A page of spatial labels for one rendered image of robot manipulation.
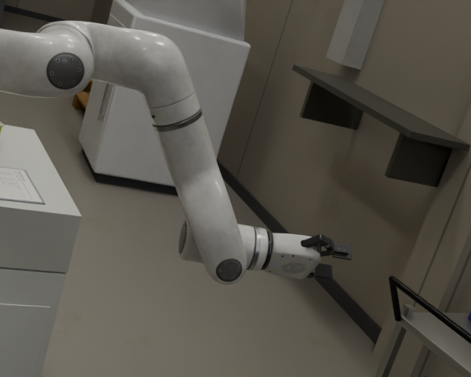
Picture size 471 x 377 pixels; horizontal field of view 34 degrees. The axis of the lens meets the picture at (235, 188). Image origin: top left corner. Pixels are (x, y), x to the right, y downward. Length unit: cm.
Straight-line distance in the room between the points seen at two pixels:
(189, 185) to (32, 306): 63
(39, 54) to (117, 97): 368
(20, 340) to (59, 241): 26
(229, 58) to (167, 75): 372
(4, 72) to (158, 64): 25
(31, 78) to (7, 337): 82
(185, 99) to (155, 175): 379
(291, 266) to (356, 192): 290
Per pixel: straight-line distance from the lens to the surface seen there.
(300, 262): 149
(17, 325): 188
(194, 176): 137
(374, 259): 416
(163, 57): 131
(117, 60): 133
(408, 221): 397
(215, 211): 135
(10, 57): 126
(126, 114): 494
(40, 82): 123
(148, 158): 506
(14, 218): 176
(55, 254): 182
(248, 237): 145
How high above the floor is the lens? 161
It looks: 16 degrees down
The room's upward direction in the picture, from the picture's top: 17 degrees clockwise
